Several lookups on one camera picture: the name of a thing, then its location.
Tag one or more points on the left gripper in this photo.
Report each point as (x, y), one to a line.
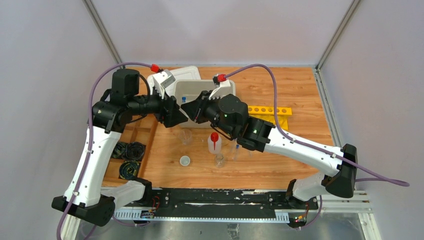
(167, 110)

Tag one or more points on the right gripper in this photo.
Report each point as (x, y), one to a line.
(196, 109)

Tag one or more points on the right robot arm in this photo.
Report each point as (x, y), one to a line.
(229, 116)

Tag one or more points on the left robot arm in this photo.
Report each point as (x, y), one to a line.
(106, 122)

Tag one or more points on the clear glass beaker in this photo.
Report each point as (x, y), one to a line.
(186, 136)

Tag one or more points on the beige plastic bin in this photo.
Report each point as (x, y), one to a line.
(191, 89)

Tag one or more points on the wash bottle red cap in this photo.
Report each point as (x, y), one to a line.
(214, 143)

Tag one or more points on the white bin lid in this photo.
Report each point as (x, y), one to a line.
(182, 73)

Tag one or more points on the wooden organizer tray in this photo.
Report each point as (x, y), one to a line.
(130, 154)

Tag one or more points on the small white cup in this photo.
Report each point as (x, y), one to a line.
(185, 160)

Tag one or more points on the small glass jar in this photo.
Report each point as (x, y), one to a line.
(219, 160)

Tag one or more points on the yellow test tube rack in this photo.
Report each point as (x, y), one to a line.
(267, 113)

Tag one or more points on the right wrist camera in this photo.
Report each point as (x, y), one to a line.
(221, 90)

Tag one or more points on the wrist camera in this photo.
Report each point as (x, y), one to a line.
(221, 90)
(164, 83)

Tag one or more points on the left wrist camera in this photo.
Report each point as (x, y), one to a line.
(164, 83)

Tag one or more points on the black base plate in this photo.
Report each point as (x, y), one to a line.
(220, 204)

